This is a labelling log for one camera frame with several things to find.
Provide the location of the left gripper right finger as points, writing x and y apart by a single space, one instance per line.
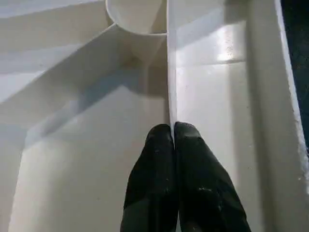
202 188

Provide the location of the white plastic table top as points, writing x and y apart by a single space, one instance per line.
84 145

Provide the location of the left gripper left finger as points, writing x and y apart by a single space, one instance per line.
152 181

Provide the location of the black mat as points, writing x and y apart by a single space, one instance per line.
299 48

